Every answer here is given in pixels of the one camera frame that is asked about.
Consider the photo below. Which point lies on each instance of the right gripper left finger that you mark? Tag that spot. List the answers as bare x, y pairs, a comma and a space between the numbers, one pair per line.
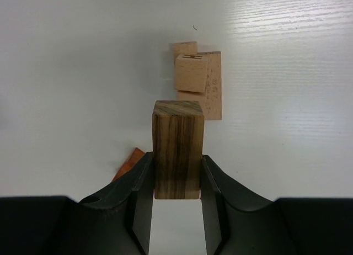
116, 219

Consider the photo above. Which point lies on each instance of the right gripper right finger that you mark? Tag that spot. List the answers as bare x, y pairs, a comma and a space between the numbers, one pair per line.
236, 219

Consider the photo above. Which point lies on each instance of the reddish arch wood block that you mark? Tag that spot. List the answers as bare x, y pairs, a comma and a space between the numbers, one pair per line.
129, 163

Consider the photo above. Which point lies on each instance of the striped plywood block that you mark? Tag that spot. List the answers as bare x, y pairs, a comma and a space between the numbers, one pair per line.
178, 137

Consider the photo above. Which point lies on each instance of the wood cube with letter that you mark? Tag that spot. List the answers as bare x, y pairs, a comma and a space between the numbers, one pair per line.
191, 73

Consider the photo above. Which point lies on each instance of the small light wood cube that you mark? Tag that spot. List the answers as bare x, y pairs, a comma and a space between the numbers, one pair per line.
184, 48

